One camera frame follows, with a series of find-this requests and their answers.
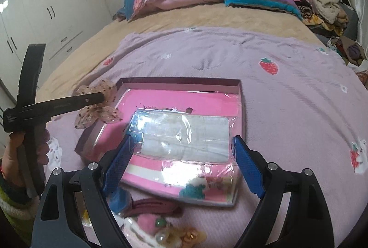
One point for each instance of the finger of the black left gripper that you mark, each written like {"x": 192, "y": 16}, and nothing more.
{"x": 56, "y": 107}

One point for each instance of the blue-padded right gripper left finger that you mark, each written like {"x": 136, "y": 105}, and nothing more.
{"x": 58, "y": 222}

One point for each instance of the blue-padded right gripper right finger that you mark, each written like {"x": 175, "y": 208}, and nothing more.
{"x": 307, "y": 222}

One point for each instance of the brown dotted fabric bow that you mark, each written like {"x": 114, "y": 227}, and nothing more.
{"x": 107, "y": 114}

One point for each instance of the blue small hair clip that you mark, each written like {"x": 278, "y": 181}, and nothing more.
{"x": 120, "y": 201}

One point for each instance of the maroon snap hair clip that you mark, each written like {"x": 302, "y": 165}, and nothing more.
{"x": 162, "y": 207}

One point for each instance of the clear plastic packaged card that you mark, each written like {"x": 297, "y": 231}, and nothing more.
{"x": 187, "y": 157}

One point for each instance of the pink pompom hair clip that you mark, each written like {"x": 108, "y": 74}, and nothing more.
{"x": 151, "y": 223}

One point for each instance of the green striped sleeve forearm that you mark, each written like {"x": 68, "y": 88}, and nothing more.
{"x": 19, "y": 209}

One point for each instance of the person's left hand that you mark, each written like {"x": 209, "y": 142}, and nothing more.
{"x": 10, "y": 165}

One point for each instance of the white wardrobe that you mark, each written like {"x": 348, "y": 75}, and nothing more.
{"x": 63, "y": 25}

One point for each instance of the lilac strawberry print blanket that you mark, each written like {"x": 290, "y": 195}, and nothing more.
{"x": 297, "y": 104}

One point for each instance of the dark purple shallow box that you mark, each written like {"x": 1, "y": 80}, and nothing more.
{"x": 202, "y": 96}

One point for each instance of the bag of clothes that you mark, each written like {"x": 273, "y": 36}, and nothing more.
{"x": 349, "y": 50}

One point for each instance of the pile of clothes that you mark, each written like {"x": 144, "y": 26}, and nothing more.
{"x": 329, "y": 18}

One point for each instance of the tan bed sheet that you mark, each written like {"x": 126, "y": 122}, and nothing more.
{"x": 91, "y": 53}

